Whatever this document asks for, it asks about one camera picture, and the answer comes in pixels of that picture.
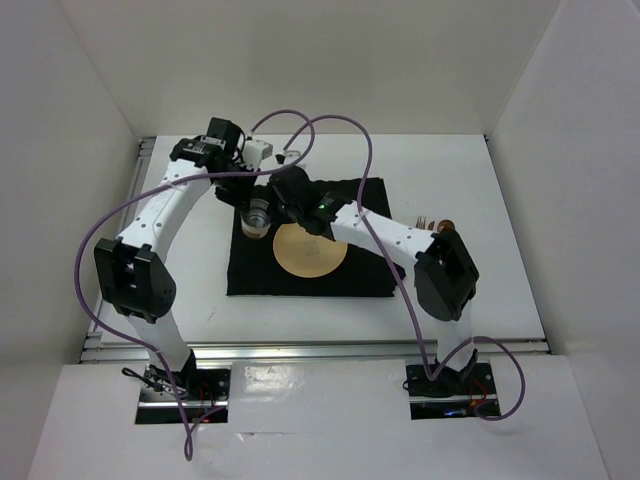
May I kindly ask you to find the paper cup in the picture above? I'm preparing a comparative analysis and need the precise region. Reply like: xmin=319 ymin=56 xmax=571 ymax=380
xmin=241 ymin=198 xmax=272 ymax=239

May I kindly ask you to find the beige plate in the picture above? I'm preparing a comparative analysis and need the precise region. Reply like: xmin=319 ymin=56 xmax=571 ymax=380
xmin=273 ymin=224 xmax=348 ymax=279

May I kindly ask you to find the black cloth placemat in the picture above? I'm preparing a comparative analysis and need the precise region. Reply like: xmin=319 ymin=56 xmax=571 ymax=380
xmin=224 ymin=177 xmax=407 ymax=299

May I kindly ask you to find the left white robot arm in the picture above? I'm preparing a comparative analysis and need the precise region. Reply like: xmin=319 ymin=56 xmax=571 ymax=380
xmin=94 ymin=118 xmax=273 ymax=399

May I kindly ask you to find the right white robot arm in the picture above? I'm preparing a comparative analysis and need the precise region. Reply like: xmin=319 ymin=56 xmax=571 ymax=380
xmin=268 ymin=167 xmax=479 ymax=397

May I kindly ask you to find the copper fork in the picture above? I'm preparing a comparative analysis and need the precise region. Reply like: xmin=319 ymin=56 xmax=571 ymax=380
xmin=415 ymin=216 xmax=432 ymax=230

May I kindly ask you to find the copper spoon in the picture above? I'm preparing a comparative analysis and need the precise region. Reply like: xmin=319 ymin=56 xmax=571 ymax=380
xmin=429 ymin=219 xmax=455 ymax=233

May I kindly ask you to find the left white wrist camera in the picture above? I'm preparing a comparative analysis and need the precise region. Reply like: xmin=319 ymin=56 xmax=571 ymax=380
xmin=241 ymin=139 xmax=273 ymax=171

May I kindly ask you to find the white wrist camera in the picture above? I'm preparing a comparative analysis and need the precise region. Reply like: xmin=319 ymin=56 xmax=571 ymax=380
xmin=241 ymin=139 xmax=273 ymax=171
xmin=274 ymin=149 xmax=302 ymax=165

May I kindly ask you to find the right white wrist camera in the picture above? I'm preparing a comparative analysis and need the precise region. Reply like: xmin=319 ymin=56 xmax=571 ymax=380
xmin=274 ymin=149 xmax=302 ymax=165

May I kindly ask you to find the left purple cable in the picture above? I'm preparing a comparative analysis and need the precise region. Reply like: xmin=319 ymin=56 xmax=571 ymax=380
xmin=73 ymin=108 xmax=316 ymax=461

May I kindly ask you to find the purple cable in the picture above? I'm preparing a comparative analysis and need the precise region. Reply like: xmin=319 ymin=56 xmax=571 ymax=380
xmin=73 ymin=108 xmax=316 ymax=461
xmin=282 ymin=114 xmax=526 ymax=424

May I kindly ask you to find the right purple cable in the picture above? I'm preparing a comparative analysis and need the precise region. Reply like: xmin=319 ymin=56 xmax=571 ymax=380
xmin=282 ymin=114 xmax=526 ymax=424

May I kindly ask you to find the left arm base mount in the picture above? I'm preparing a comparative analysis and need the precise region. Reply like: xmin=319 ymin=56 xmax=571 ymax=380
xmin=121 ymin=367 xmax=231 ymax=425

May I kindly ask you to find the aluminium table frame rail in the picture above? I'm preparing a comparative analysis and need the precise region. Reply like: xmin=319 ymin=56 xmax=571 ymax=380
xmin=79 ymin=135 xmax=551 ymax=364

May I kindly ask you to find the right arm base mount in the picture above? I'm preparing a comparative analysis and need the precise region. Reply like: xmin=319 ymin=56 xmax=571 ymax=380
xmin=402 ymin=362 xmax=501 ymax=420

